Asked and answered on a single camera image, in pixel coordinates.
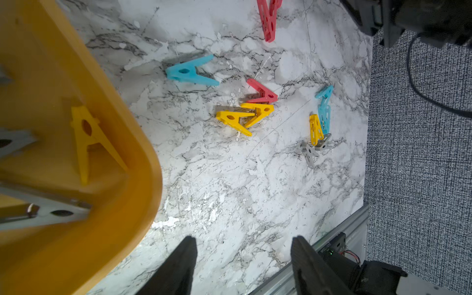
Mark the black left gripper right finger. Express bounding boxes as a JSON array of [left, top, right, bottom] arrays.
[[291, 236, 354, 295]]

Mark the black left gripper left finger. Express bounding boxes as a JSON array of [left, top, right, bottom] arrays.
[[136, 236, 197, 295]]

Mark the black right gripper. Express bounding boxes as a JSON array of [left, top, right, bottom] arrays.
[[340, 0, 472, 48]]

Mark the yellow clothespin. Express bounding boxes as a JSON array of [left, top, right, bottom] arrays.
[[309, 114, 325, 146], [241, 103, 274, 129], [216, 111, 255, 136], [71, 106, 128, 186]]

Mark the grey clothespin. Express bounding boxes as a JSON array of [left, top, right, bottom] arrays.
[[301, 141, 318, 170], [315, 133, 331, 151], [1, 128, 38, 158], [1, 182, 92, 231]]

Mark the teal clothespin near box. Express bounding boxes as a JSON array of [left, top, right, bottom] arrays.
[[165, 55, 220, 87]]

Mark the yellow plastic storage box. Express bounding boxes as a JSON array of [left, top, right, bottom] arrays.
[[1, 1, 162, 295]]

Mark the teal clothespin right upper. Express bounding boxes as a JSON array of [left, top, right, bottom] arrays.
[[315, 86, 334, 108]]

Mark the teal clothespin right lower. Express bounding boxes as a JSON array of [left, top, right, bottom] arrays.
[[318, 104, 331, 135]]

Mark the red clothespin far lower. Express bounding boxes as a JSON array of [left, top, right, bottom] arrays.
[[257, 0, 280, 43]]

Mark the red clothespin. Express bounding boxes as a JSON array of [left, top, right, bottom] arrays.
[[257, 0, 280, 43], [247, 79, 279, 104]]

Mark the red clothespin centre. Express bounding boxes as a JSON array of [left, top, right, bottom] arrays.
[[247, 79, 279, 104]]

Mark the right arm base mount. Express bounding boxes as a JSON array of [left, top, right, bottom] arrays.
[[318, 232, 455, 295]]

